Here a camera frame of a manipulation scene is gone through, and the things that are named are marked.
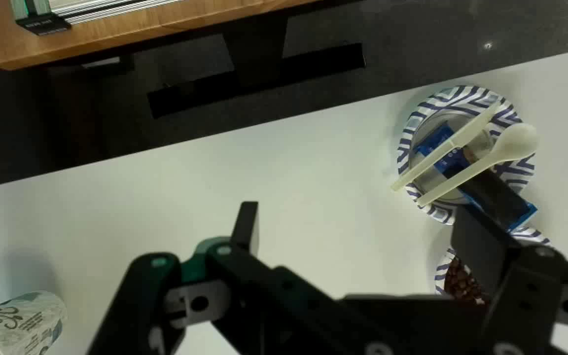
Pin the black bracket on desk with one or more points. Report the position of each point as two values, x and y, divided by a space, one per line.
41 24

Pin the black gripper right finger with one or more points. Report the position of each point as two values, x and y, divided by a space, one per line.
526 296

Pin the striped paper bowl dark contents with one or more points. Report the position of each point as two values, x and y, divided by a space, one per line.
457 282

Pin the white plastic knife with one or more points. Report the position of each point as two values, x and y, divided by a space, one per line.
452 142

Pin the white plastic spoon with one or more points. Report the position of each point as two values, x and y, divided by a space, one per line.
517 140

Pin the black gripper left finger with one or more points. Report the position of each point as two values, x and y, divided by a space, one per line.
264 288

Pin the blue snack packet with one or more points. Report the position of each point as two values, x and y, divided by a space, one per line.
501 203

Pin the paper cup with red-white contents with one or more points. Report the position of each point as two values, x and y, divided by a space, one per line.
14 326

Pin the aluminium frame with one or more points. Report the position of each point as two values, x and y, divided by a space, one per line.
99 6

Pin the striped paper plate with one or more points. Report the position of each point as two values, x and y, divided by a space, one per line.
442 101

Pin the wooden desk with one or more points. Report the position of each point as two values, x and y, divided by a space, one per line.
132 30

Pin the black desk base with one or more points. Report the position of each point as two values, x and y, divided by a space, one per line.
250 71

